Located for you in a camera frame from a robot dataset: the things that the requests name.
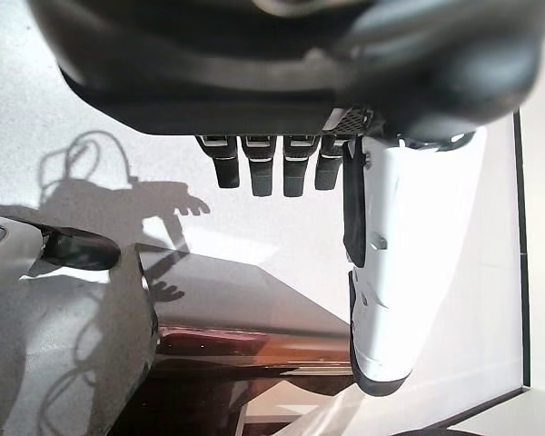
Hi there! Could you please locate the glossy brown wooden stool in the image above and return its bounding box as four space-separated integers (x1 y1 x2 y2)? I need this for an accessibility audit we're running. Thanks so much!
113 243 361 436

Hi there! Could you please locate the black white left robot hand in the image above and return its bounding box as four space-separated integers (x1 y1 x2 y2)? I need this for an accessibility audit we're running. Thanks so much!
26 0 544 395

